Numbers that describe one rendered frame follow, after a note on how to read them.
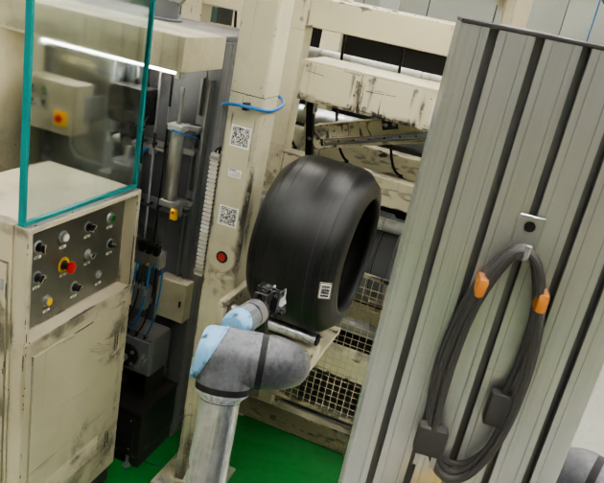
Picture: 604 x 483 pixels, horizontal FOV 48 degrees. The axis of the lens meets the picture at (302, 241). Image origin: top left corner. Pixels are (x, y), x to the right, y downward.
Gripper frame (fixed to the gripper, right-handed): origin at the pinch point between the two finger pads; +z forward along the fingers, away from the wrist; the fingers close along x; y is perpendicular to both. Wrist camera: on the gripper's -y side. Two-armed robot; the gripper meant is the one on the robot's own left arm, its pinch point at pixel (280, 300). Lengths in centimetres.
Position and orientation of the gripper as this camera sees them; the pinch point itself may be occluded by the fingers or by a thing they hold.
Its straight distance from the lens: 206.3
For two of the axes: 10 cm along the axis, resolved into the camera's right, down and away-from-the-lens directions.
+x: -9.2, -2.9, 2.7
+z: 3.3, -1.6, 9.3
